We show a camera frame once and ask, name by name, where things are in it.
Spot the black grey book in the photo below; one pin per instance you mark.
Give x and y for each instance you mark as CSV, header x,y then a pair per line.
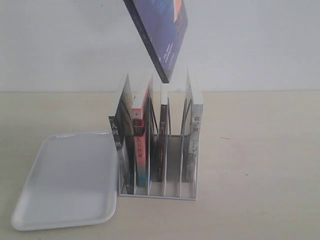
x,y
122,131

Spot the blue moon cover book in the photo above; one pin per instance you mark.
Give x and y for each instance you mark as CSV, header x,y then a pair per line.
x,y
162,25

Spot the dark brown spine book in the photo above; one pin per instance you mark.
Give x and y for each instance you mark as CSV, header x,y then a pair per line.
x,y
160,150

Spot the red teal spine book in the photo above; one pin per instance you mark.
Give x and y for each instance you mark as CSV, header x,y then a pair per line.
x,y
139,120

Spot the white cat cover book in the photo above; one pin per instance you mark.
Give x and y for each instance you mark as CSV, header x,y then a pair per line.
x,y
194,112

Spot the white plastic tray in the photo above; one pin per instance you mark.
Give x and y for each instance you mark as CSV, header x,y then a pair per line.
x,y
73,182

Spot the white wire book rack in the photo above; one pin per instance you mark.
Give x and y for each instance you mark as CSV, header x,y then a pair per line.
x,y
174,185

